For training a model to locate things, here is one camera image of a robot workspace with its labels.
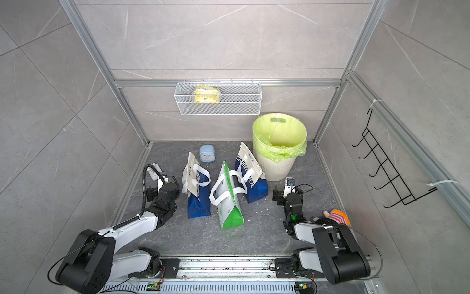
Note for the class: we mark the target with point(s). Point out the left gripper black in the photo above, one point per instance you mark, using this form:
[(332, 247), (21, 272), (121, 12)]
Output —
[(161, 189)]

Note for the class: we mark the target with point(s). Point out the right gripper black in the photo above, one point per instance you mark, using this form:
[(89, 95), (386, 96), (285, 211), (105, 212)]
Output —
[(279, 196)]

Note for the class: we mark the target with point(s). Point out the blue white paper bag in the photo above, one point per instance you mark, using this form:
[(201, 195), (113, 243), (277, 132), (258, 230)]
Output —
[(196, 184), (252, 174)]

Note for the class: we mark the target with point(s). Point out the green white paper bag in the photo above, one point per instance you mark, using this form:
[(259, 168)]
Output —
[(225, 196)]

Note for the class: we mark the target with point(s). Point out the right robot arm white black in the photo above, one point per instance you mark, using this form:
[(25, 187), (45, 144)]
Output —
[(335, 254)]

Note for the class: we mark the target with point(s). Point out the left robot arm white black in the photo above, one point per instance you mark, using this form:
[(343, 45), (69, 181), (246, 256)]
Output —
[(94, 258)]

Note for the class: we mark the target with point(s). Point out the white trash bin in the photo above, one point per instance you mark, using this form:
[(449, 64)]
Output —
[(274, 171)]

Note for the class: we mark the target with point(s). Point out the green trash bag liner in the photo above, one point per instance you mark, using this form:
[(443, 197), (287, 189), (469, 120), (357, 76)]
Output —
[(278, 136)]

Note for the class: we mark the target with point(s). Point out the plush doll orange hat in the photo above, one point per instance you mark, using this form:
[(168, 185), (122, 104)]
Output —
[(336, 217)]

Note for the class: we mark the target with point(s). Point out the yellow wipes pack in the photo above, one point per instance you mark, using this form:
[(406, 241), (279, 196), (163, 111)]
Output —
[(206, 95)]

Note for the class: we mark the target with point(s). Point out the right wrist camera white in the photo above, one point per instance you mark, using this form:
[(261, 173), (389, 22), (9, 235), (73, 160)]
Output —
[(290, 186)]

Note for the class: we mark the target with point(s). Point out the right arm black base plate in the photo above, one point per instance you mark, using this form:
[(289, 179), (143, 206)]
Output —
[(283, 269)]

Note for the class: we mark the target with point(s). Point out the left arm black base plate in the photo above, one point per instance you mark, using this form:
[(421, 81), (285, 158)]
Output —
[(166, 268)]

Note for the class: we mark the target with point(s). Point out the white wire mesh basket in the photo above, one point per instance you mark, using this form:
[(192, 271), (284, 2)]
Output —
[(237, 98)]

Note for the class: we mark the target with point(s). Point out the black wire hook rack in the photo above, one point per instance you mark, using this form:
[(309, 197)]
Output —
[(387, 168)]

